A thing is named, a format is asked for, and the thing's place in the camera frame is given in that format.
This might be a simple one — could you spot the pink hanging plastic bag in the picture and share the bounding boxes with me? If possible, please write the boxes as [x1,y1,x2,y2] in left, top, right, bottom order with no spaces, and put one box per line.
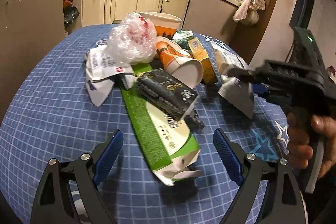
[233,0,266,26]

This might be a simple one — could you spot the white paper package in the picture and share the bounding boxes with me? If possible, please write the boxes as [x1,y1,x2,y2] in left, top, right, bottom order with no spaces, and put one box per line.
[84,45,135,107]

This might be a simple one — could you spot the black trash bag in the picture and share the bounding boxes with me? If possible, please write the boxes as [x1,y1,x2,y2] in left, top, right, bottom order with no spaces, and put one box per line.
[63,0,80,30]

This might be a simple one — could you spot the black snack wrapper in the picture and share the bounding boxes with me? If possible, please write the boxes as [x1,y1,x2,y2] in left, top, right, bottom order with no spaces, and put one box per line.
[136,69,199,121]

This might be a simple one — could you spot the clear plastic bag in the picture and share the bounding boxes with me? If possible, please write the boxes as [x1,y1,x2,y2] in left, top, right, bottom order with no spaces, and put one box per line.
[105,12,157,65]

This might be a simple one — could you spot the yellow small carton box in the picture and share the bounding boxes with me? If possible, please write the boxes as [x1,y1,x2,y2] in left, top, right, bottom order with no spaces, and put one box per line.
[188,38,218,86]

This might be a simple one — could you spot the green snack bag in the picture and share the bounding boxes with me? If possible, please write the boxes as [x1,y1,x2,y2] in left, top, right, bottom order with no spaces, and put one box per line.
[172,30,195,50]

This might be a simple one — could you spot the beige kitchen cabinets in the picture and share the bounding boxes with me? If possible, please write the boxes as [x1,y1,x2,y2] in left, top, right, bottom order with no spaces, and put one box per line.
[68,0,240,43]

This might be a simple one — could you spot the orange instant noodle tub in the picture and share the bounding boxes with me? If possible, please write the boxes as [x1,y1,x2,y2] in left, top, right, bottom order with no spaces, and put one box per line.
[139,11,182,39]

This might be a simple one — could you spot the beige refrigerator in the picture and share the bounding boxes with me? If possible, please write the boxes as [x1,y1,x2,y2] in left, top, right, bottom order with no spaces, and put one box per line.
[1,0,64,117]

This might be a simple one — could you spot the blue grid tablecloth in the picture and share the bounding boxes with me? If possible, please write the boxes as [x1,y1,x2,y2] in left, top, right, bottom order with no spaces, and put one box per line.
[1,25,288,223]

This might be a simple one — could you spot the green long carton box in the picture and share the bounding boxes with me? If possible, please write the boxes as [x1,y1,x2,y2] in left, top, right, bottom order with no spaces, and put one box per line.
[121,64,203,186]

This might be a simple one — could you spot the right hand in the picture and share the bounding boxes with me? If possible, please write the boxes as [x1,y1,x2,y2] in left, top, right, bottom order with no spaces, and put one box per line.
[287,113,336,178]

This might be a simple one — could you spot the orange white paper cup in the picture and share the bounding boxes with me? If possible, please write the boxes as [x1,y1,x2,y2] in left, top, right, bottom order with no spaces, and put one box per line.
[154,36,203,89]

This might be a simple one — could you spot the white printed plastic pouch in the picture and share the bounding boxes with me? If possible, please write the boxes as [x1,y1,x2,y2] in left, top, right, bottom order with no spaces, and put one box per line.
[214,48,255,119]

